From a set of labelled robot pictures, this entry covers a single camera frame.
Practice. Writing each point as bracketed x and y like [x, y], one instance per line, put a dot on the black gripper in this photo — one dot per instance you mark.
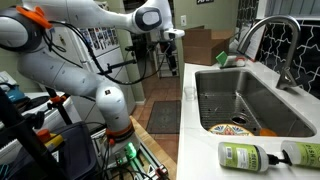
[167, 48]

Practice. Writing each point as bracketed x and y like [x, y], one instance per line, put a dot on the green pump soap bottle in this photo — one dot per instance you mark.
[240, 156]

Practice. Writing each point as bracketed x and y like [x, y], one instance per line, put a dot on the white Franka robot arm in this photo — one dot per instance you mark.
[66, 76]

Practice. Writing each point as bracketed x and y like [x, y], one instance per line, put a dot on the stainless steel sink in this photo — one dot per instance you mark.
[266, 100]

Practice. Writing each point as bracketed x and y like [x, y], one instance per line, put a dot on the black stand orange clamp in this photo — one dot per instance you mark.
[61, 110]

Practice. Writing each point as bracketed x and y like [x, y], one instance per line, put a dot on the brown cardboard box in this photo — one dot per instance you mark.
[200, 50]

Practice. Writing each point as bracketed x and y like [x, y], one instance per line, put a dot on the clear plastic cup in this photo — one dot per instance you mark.
[190, 94]

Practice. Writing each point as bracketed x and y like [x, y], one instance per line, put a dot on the green sponge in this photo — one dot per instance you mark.
[221, 58]

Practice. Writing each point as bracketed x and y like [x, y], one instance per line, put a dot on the dark patterned rug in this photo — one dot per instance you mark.
[164, 117]

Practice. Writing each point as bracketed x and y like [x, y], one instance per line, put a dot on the clear sponge holder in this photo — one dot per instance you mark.
[230, 62]

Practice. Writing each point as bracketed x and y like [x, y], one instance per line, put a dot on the white refrigerator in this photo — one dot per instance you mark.
[113, 55]

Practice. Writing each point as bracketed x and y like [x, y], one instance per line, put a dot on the red white scrubber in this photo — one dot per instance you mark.
[240, 61]

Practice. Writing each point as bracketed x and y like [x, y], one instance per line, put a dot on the photo collage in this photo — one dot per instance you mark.
[100, 38]

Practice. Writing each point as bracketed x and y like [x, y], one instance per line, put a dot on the wooden platform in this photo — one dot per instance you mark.
[150, 141]

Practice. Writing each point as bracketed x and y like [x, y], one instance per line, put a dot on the white paper sheet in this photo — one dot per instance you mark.
[256, 46]

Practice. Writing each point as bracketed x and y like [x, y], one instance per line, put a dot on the colourful patterned plate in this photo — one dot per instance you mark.
[230, 130]

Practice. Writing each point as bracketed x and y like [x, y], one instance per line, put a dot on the green lit control box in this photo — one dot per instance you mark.
[130, 150]

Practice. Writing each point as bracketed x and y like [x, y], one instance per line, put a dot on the small orange object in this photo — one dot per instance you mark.
[268, 132]

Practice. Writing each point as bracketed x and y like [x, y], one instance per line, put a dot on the steel gooseneck faucet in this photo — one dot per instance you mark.
[293, 40]

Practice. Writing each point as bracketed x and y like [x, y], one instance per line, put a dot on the dark blue plastic bin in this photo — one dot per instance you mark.
[76, 153]

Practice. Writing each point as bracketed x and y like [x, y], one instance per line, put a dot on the kitchen window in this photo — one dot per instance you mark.
[290, 8]

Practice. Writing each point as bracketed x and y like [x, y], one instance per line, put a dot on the white stove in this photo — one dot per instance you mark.
[50, 116]

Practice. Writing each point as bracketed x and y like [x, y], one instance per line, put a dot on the red emergency stop button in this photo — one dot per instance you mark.
[43, 135]

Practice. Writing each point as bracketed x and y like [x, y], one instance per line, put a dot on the teal kettle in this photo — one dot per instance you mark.
[15, 95]

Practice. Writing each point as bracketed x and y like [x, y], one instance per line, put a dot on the thick black pole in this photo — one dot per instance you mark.
[20, 133]

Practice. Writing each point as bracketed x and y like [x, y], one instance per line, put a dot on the white wall outlet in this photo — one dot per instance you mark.
[183, 20]

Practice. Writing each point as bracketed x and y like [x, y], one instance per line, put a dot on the dark picture frame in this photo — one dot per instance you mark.
[205, 1]

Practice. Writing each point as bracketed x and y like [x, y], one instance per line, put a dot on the aluminium extrusion frame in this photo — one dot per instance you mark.
[146, 165]

